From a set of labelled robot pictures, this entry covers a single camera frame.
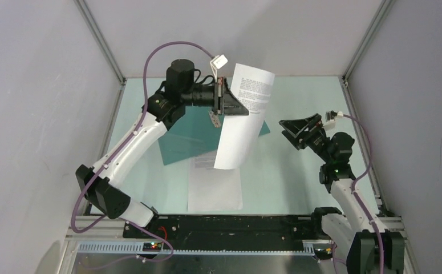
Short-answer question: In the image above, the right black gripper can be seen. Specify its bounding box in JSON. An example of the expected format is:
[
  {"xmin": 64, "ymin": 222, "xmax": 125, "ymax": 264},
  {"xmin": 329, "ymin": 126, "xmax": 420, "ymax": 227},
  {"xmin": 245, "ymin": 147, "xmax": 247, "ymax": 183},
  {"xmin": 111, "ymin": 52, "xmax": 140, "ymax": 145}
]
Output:
[{"xmin": 279, "ymin": 113, "xmax": 332, "ymax": 164}]

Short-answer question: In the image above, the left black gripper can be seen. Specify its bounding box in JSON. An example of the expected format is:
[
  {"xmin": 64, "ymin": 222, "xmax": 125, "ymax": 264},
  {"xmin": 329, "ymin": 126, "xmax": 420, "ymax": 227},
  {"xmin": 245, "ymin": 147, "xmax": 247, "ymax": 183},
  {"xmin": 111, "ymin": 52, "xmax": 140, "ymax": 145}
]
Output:
[{"xmin": 181, "ymin": 76, "xmax": 248, "ymax": 116}]

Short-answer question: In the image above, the printed white paper sheet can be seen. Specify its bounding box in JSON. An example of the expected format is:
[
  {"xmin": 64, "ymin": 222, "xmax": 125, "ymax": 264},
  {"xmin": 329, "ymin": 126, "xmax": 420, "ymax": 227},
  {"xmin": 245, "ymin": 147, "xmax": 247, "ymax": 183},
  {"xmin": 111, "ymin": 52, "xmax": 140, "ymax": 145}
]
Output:
[{"xmin": 213, "ymin": 63, "xmax": 275, "ymax": 170}]

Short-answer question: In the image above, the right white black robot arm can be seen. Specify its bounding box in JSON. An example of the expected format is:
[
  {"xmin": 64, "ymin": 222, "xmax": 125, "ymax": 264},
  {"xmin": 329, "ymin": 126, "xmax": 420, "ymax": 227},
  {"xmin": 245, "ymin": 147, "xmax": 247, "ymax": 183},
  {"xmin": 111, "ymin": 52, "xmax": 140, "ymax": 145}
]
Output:
[{"xmin": 279, "ymin": 111, "xmax": 405, "ymax": 273}]

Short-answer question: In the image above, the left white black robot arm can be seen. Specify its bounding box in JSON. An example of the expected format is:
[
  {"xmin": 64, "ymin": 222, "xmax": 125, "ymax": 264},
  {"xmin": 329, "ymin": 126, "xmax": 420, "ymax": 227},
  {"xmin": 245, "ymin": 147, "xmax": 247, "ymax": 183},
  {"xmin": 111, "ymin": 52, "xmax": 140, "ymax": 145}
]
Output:
[{"xmin": 75, "ymin": 55, "xmax": 249, "ymax": 238}]

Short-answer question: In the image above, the right controller board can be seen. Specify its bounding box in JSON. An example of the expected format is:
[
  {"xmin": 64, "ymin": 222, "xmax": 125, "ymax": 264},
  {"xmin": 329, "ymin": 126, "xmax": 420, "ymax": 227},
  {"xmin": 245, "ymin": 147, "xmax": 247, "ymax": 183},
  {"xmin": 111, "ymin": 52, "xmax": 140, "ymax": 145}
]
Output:
[{"xmin": 313, "ymin": 247, "xmax": 334, "ymax": 261}]

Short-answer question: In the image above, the controller board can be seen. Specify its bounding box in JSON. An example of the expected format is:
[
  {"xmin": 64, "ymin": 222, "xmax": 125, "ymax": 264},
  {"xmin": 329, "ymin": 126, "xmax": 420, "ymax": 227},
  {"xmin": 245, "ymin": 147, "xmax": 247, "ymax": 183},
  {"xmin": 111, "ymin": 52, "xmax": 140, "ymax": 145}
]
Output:
[
  {"xmin": 142, "ymin": 241, "xmax": 163, "ymax": 252},
  {"xmin": 313, "ymin": 247, "xmax": 334, "ymax": 261}
]

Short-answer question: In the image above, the left controller board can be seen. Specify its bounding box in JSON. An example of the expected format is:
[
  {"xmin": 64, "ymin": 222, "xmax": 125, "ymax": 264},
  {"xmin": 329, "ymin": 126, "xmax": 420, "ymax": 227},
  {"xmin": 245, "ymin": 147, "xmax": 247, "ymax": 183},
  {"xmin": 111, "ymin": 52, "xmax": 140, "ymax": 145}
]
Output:
[{"xmin": 142, "ymin": 241, "xmax": 163, "ymax": 252}]

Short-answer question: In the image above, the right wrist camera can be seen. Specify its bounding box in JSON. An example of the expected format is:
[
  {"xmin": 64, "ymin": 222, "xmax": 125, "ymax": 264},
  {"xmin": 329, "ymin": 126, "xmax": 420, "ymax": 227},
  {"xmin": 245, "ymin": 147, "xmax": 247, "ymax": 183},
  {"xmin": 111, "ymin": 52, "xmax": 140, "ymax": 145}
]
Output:
[{"xmin": 323, "ymin": 110, "xmax": 344, "ymax": 129}]

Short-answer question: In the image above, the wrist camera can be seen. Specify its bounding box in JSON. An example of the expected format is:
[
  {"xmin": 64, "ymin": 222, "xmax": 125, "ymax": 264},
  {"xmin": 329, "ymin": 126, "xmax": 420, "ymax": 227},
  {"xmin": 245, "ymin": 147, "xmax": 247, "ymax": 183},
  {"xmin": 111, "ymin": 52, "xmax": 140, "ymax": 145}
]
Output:
[
  {"xmin": 323, "ymin": 110, "xmax": 344, "ymax": 129},
  {"xmin": 209, "ymin": 54, "xmax": 228, "ymax": 80}
]

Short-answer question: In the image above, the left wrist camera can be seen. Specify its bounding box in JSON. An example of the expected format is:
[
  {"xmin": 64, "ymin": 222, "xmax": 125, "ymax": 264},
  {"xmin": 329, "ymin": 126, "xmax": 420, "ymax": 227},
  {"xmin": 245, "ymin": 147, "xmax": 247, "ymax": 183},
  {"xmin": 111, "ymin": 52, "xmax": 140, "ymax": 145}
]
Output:
[{"xmin": 209, "ymin": 54, "xmax": 228, "ymax": 80}]

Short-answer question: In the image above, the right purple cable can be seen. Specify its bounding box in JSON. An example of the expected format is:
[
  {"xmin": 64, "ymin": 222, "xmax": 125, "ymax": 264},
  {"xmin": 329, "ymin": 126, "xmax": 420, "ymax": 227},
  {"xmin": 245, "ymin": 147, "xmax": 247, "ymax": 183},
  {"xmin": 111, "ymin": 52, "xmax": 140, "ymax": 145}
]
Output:
[{"xmin": 332, "ymin": 113, "xmax": 386, "ymax": 274}]

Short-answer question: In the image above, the purple cable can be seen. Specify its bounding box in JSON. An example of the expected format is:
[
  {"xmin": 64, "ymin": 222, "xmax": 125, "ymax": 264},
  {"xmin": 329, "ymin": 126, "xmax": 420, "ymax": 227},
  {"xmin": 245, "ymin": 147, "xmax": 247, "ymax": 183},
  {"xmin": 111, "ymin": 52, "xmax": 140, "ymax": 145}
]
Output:
[
  {"xmin": 70, "ymin": 41, "xmax": 216, "ymax": 264},
  {"xmin": 332, "ymin": 113, "xmax": 386, "ymax": 274}
]

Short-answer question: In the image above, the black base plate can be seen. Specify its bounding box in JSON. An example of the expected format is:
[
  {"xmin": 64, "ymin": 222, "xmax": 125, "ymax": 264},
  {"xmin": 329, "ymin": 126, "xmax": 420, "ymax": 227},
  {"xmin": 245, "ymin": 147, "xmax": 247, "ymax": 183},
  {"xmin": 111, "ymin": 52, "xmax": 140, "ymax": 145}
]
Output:
[{"xmin": 123, "ymin": 213, "xmax": 348, "ymax": 251}]

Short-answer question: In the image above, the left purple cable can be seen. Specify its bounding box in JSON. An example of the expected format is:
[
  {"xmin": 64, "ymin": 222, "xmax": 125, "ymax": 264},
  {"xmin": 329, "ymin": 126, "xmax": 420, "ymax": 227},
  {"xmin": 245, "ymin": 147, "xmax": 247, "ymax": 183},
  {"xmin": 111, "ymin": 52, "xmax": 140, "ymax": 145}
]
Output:
[{"xmin": 70, "ymin": 41, "xmax": 216, "ymax": 264}]

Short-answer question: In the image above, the aluminium frame rail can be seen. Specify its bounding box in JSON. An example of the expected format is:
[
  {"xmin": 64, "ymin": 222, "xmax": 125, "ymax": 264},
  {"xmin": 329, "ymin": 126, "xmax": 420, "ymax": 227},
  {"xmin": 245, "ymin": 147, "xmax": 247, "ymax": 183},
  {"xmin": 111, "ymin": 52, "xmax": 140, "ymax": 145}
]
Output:
[{"xmin": 64, "ymin": 215, "xmax": 411, "ymax": 258}]

